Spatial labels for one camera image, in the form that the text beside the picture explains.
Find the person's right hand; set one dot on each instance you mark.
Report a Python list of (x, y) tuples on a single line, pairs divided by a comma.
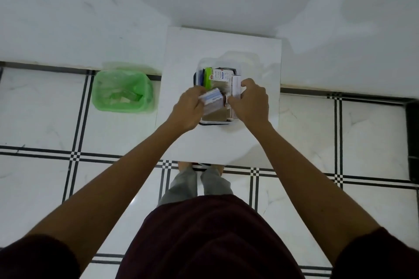
[(253, 107)]

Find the person's left hand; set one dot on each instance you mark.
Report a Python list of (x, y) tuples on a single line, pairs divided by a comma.
[(186, 110)]

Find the person's right thumb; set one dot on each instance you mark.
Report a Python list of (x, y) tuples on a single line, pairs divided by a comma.
[(234, 100)]

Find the person's left fingers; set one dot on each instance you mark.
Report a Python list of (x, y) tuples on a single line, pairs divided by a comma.
[(199, 92)]

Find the white and blue medicine box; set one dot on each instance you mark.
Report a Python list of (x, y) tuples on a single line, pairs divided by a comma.
[(212, 96)]

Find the tall white medicine box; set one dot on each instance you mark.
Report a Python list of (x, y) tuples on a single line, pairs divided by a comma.
[(236, 84)]

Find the person's right forearm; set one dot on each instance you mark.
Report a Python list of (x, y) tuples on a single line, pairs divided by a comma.
[(304, 184)]

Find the person's left forearm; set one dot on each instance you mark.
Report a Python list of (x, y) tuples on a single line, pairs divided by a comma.
[(121, 177)]

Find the blue flat packet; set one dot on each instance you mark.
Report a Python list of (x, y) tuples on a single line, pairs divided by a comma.
[(199, 78)]

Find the green medicine box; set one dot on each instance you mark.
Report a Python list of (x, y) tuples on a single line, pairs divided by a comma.
[(208, 77)]

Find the brown cardboard packet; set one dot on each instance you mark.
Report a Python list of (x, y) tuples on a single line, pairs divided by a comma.
[(216, 113)]

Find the white box with blue label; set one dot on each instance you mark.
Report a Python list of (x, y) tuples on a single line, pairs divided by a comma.
[(222, 75)]

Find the clear plastic storage container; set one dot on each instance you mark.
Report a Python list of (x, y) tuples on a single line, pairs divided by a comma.
[(217, 64)]

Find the green lined waste bin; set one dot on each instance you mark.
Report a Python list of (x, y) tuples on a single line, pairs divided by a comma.
[(144, 99)]

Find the person's right foot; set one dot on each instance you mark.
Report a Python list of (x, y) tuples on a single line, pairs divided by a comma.
[(216, 168)]

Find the person's foot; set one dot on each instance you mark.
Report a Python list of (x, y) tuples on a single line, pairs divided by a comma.
[(185, 166), (216, 168)]

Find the person's left foot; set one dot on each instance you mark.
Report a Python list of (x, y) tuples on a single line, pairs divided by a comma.
[(185, 166)]

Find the crumpled clear wrappers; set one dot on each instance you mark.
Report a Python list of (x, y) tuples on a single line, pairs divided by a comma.
[(119, 95)]

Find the grey trousers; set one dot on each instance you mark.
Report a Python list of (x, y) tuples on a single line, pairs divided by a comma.
[(183, 187)]

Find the maroon shirt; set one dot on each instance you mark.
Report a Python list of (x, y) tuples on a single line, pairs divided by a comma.
[(209, 239)]

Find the dark panel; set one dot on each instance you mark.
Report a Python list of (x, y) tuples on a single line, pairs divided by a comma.
[(413, 141)]

